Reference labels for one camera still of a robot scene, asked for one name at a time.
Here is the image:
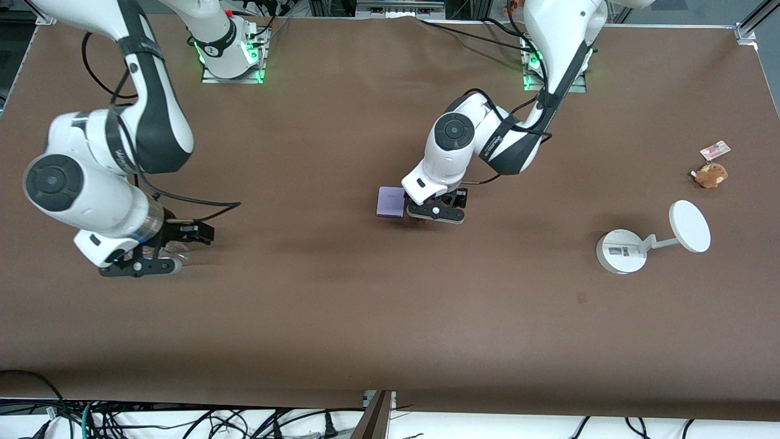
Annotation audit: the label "clear plastic cup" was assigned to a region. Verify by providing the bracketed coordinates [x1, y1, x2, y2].
[163, 240, 191, 267]

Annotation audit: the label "brown table cover sheet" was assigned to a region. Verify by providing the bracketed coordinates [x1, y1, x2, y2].
[0, 13, 780, 421]

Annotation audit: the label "brown hamster plush toy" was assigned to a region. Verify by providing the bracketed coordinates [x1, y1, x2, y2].
[690, 162, 729, 189]

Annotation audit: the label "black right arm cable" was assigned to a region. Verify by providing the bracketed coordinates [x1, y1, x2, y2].
[81, 30, 242, 223]

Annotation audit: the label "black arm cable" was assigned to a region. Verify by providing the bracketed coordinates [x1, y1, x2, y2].
[81, 30, 242, 223]
[448, 34, 554, 185]

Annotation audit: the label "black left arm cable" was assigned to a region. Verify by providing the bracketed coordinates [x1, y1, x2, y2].
[448, 34, 554, 185]

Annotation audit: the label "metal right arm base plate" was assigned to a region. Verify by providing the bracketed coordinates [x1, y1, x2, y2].
[201, 27, 267, 85]

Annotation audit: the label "black base power cable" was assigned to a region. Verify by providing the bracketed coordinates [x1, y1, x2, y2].
[417, 18, 532, 53]
[486, 17, 534, 38]

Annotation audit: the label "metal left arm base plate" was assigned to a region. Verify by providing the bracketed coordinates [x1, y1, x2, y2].
[521, 37, 588, 93]

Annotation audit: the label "black looped floor cable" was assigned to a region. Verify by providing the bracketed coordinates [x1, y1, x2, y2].
[0, 369, 69, 439]

